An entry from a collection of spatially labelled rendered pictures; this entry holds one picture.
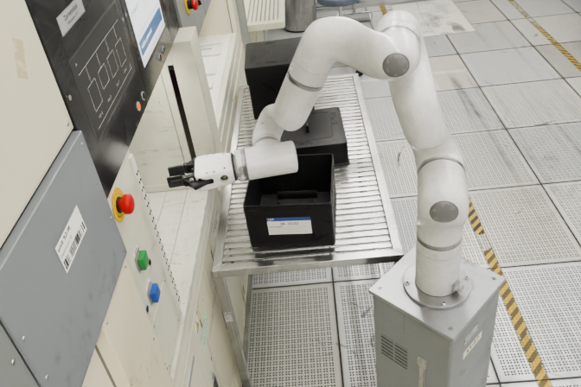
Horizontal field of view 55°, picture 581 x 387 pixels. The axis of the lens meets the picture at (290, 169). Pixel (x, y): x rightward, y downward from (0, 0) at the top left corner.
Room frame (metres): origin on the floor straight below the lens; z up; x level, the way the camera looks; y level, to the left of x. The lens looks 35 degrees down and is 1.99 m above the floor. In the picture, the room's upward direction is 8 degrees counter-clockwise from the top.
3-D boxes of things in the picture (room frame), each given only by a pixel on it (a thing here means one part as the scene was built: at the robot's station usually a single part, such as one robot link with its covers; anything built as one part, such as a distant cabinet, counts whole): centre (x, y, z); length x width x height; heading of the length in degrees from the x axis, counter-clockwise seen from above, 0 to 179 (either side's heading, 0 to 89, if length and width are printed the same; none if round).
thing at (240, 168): (1.21, 0.13, 1.19); 0.09 x 0.03 x 0.08; 3
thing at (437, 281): (1.11, -0.37, 0.85); 0.19 x 0.19 x 0.18
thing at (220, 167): (1.21, 0.19, 1.19); 0.11 x 0.10 x 0.07; 93
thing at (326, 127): (1.91, -0.09, 0.83); 0.29 x 0.29 x 0.13; 88
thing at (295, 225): (1.48, 0.01, 0.85); 0.28 x 0.28 x 0.17; 81
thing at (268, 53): (2.34, -0.01, 0.89); 0.29 x 0.29 x 0.25; 88
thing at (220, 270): (1.91, -0.06, 0.38); 1.30 x 0.60 x 0.76; 176
